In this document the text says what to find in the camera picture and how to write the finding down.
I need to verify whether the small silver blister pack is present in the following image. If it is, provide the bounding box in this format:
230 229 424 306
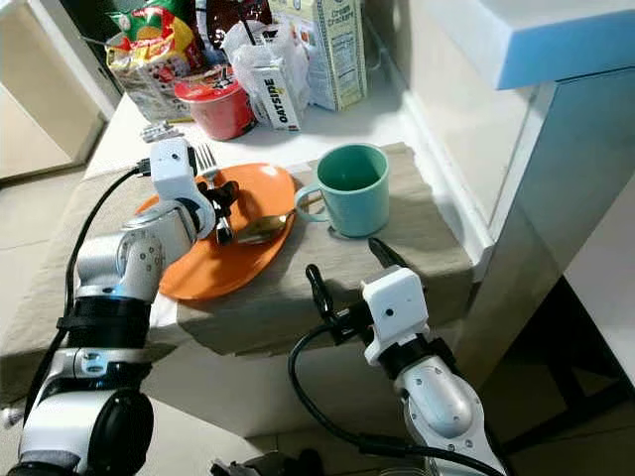
141 121 185 143

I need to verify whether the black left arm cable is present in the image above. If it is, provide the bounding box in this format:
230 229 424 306
25 159 155 437

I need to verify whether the teal green mug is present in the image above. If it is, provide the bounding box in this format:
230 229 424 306
295 144 391 239

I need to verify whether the orange flat plate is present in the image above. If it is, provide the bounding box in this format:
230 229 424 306
137 162 299 301

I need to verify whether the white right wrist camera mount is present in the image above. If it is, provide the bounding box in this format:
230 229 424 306
360 266 430 366

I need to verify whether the colourful snack bag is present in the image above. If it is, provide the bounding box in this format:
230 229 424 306
104 0 204 122

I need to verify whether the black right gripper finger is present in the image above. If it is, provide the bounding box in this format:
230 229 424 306
304 263 343 323
367 237 408 271

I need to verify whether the white plastic bag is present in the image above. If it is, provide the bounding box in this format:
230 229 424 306
223 18 309 100

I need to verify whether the silver metal fork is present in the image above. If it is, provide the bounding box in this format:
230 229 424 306
191 144 221 184

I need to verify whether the white counter with blue edge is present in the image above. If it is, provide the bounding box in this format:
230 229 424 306
422 0 635 90

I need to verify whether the red instant noodle cup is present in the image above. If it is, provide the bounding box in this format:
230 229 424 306
174 71 256 141

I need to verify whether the white Oatside drink carton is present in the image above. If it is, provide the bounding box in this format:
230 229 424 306
251 48 304 132

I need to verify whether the beige linen tablecloth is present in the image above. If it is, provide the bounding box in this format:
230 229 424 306
0 142 475 403

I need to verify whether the cream crackers box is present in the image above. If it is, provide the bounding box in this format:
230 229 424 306
268 0 368 112

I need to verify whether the dark robot foot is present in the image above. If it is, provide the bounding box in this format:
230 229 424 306
210 449 323 476

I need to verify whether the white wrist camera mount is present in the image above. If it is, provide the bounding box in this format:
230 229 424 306
149 137 205 209
360 266 430 366

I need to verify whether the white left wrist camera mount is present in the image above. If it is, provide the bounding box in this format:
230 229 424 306
149 137 205 209

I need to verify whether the gold metal spoon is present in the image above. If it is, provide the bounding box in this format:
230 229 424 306
236 193 323 246

